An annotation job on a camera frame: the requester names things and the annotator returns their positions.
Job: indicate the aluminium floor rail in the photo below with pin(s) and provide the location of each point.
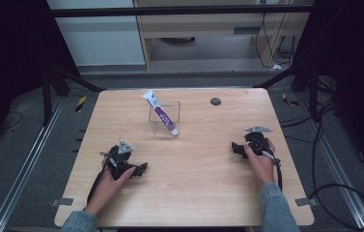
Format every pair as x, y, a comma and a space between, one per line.
25, 167
337, 167

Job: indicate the light wooden desk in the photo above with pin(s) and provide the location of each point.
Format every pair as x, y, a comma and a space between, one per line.
208, 29

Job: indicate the grey round table grommet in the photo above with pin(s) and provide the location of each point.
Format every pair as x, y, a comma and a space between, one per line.
215, 101

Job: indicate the white cabinet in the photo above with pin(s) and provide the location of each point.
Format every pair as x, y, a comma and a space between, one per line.
99, 38

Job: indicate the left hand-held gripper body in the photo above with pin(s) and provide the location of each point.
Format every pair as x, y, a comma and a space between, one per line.
120, 159

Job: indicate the person's right hand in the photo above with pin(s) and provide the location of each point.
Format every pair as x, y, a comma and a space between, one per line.
261, 167

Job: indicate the black curtain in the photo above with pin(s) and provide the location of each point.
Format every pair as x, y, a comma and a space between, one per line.
356, 80
12, 64

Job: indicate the black metal stand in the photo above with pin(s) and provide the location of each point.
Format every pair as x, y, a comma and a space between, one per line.
313, 93
46, 96

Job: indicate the yellow and black floor tape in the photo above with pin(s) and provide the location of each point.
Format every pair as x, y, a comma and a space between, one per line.
289, 100
80, 103

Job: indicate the grey tape strip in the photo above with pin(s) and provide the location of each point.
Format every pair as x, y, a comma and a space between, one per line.
305, 202
63, 202

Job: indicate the clear plastic container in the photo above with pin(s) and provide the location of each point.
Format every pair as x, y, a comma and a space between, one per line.
166, 124

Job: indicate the white and purple toothpaste tube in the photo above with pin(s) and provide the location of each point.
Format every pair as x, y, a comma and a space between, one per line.
160, 113

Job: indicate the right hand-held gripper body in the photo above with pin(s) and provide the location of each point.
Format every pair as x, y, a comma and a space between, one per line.
257, 141

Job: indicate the black horizontal metal bar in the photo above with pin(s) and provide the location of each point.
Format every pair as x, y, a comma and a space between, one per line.
170, 11

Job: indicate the person's left hand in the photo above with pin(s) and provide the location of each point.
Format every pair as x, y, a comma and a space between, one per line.
108, 188

